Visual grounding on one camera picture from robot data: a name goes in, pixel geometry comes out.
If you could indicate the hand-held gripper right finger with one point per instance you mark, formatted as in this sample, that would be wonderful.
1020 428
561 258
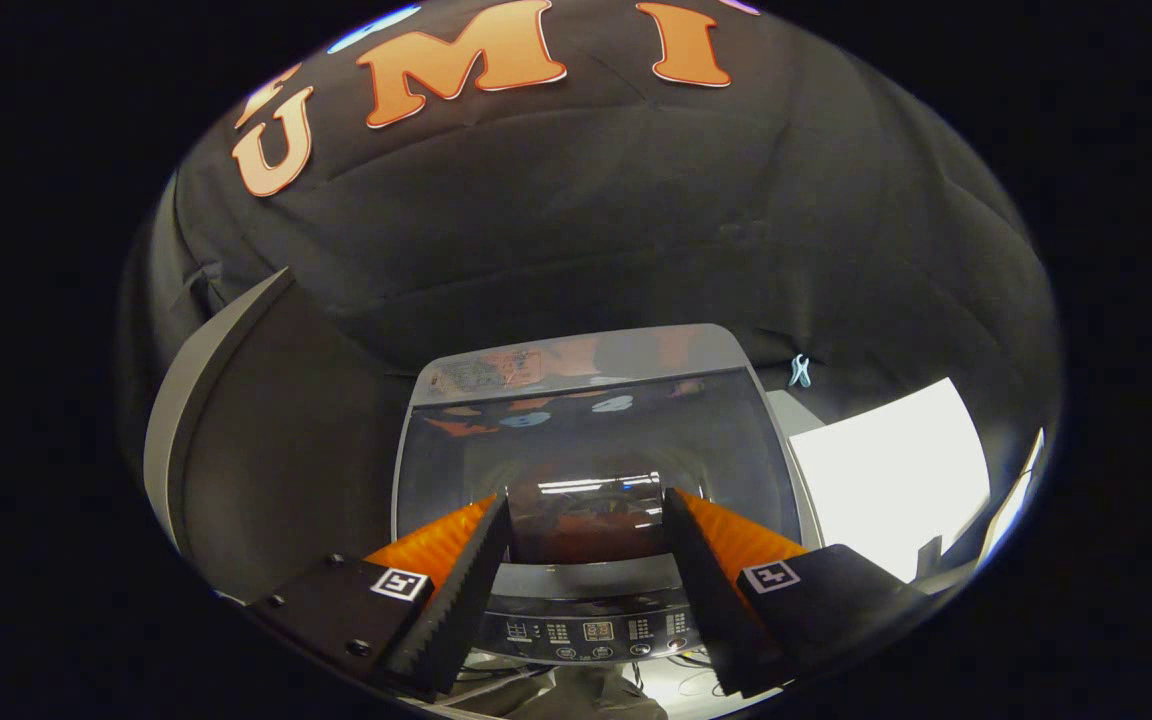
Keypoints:
716 600

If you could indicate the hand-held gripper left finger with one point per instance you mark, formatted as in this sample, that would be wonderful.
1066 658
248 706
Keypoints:
456 600

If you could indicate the narrow white panel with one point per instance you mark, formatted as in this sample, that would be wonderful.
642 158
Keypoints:
1016 490

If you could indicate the light blue clip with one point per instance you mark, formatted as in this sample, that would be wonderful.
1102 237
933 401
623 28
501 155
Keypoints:
800 371

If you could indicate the white flat board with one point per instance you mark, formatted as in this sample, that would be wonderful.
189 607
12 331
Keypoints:
896 470

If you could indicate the grey table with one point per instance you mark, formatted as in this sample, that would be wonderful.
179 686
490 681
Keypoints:
286 450

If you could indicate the grey washing machine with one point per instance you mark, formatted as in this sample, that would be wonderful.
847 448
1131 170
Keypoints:
636 350

